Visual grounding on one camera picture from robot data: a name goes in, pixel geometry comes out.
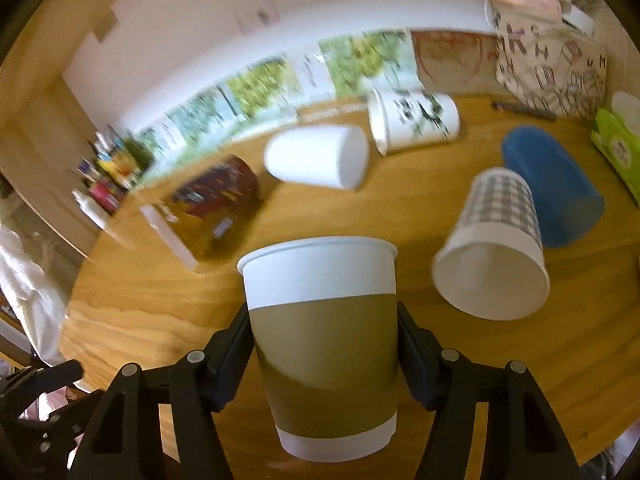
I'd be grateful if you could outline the brown sleeved paper cup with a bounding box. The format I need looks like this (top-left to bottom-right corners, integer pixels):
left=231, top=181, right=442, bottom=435
left=237, top=236, right=399, bottom=462

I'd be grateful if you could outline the plain white paper cup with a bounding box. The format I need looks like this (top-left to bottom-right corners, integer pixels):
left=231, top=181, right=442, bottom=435
left=263, top=125, right=371, bottom=191

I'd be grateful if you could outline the white cloth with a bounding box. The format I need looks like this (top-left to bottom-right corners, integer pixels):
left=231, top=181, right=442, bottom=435
left=0, top=225, right=68, bottom=366

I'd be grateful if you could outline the green tissue pack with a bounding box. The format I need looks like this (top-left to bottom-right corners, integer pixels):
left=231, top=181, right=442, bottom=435
left=591, top=91, right=640, bottom=200

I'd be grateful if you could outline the cluster of colourful small bottles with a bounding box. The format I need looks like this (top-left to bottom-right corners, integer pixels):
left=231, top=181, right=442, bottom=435
left=71, top=125, right=157, bottom=233

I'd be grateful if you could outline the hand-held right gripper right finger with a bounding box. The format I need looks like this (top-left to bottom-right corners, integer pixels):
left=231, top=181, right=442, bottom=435
left=396, top=301, right=574, bottom=480

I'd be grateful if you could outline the dark pen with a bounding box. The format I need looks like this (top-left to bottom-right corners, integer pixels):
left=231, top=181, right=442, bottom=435
left=491, top=101, right=557, bottom=121

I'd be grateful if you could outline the white cup with green print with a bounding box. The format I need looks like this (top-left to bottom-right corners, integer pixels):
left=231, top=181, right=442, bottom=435
left=368, top=87, right=460, bottom=156

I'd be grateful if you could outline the grey checkered paper cup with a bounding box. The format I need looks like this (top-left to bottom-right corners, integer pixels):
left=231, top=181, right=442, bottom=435
left=432, top=167, right=551, bottom=322

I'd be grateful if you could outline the printed canvas bag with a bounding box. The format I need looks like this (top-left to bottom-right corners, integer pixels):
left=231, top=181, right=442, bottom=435
left=485, top=0, right=608, bottom=118

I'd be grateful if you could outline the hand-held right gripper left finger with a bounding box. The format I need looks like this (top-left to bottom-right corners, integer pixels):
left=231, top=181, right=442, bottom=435
left=68, top=303, right=257, bottom=480

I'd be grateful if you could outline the blue plastic cup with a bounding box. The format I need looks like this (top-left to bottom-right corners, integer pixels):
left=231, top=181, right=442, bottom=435
left=501, top=126, right=606, bottom=249

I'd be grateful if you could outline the dark red patterned cup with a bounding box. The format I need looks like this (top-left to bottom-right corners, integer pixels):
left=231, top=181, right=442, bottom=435
left=140, top=155, right=261, bottom=268

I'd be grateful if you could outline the brown paper with red drawing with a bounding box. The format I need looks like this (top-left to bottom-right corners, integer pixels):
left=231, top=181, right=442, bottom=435
left=411, top=30, right=501, bottom=95

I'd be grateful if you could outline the row of landscape picture cards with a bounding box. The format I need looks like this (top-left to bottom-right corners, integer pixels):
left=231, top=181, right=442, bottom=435
left=134, top=28, right=420, bottom=163

